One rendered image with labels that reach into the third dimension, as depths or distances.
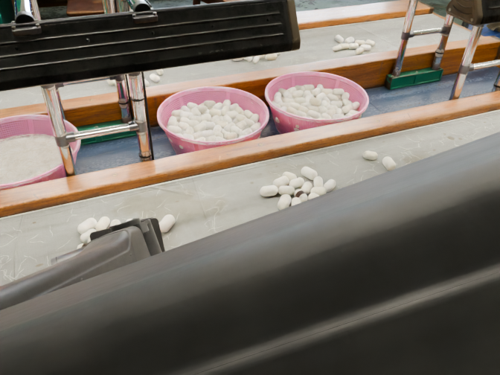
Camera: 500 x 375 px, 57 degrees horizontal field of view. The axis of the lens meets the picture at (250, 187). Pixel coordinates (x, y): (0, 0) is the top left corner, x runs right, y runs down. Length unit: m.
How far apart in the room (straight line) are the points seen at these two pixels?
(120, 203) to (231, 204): 0.21
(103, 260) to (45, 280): 0.09
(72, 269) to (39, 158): 0.73
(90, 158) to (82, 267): 0.79
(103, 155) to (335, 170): 0.55
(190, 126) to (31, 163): 0.36
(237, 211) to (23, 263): 0.38
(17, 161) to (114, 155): 0.22
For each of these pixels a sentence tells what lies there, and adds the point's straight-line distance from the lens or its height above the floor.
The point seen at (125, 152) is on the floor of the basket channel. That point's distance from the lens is 1.18.
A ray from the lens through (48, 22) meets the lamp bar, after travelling 0.68.
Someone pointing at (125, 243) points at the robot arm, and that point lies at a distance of 0.48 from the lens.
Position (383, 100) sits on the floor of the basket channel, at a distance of 1.46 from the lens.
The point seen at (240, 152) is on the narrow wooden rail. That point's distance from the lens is 0.99.
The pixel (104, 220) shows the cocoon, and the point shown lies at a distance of 0.86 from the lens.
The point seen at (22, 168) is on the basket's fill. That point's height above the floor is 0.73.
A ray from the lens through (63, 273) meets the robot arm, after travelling 0.37.
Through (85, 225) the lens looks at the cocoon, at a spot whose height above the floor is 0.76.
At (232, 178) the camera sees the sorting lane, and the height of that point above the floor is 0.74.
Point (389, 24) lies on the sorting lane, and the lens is 1.88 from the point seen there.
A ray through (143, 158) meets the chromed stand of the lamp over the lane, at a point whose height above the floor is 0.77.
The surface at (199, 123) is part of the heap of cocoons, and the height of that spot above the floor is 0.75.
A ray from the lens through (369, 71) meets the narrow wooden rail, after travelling 1.48.
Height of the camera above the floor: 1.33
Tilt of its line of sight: 39 degrees down
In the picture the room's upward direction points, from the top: 2 degrees clockwise
